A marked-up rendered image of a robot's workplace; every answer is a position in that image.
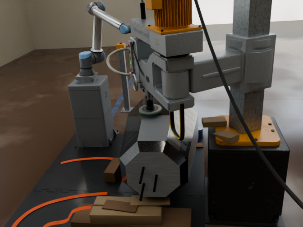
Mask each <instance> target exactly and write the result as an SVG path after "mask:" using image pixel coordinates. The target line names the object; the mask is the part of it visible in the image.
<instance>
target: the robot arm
mask: <svg viewBox="0 0 303 227"><path fill-rule="evenodd" d="M105 9H106V6H105V4H104V3H103V2H101V1H98V2H91V3H89V4H88V6H87V10H88V13H89V14H91V15H92V16H93V35H92V48H91V51H84V52H81V53H79V62H80V72H79V75H80V76H82V77H89V76H93V75H95V72H94V70H93V66H92V65H93V64H97V63H101V62H103V61H104V60H105V53H104V51H103V50H102V48H101V41H102V23H103V21H105V22H107V23H108V24H110V25H112V26H114V27H115V28H117V29H119V30H120V32H121V33H122V34H128V33H131V28H130V24H128V25H127V24H125V23H123V22H121V21H119V20H117V19H116V18H114V17H112V16H111V15H109V14H107V13H105V12H104V11H105Z"/></svg>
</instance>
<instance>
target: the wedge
mask: <svg viewBox="0 0 303 227"><path fill-rule="evenodd" d="M213 135H215V136H216V137H218V138H220V139H222V140H224V141H226V142H228V143H230V144H231V143H233V142H235V141H238V140H239V134H236V133H232V132H228V131H224V130H220V131H217V132H214V133H213Z"/></svg>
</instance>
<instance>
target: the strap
mask: <svg viewBox="0 0 303 227"><path fill-rule="evenodd" d="M91 159H109V160H112V159H113V158H110V157H91V158H81V159H73V160H68V161H64V162H61V164H64V163H69V162H74V161H81V160H91ZM97 195H107V192H98V193H87V194H80V195H73V196H68V197H64V198H59V199H55V200H52V201H48V202H45V203H43V204H40V205H38V206H36V207H34V208H32V209H30V210H29V211H27V212H26V213H24V214H23V215H22V216H21V217H19V218H18V219H17V220H16V221H15V223H14V224H13V225H12V227H16V226H17V225H18V224H19V223H20V222H21V221H22V220H23V219H24V218H25V217H26V216H27V215H29V214H30V213H31V212H33V211H35V210H36V209H39V208H41V207H43V206H46V205H49V204H52V203H56V202H59V201H63V200H69V199H74V198H79V197H86V196H97ZM86 209H91V206H90V205H88V206H83V207H79V208H75V209H73V210H72V211H71V213H70V214H69V216H68V218H67V219H65V220H60V221H53V222H49V223H47V224H45V225H44V226H43V227H49V226H52V225H59V224H64V223H66V222H68V221H69V220H70V218H71V216H72V214H73V213H75V212H77V211H81V210H86Z"/></svg>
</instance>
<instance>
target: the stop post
mask: <svg viewBox="0 0 303 227"><path fill-rule="evenodd" d="M121 48H126V44H125V43H122V44H120V43H118V44H117V45H116V49H121ZM119 63H120V71H121V72H123V73H127V68H126V59H125V51H120V52H119ZM121 80H122V88H123V96H124V107H123V108H122V110H121V113H129V112H130V111H131V110H132V109H133V108H134V107H130V98H129V86H128V77H127V76H123V75H121Z"/></svg>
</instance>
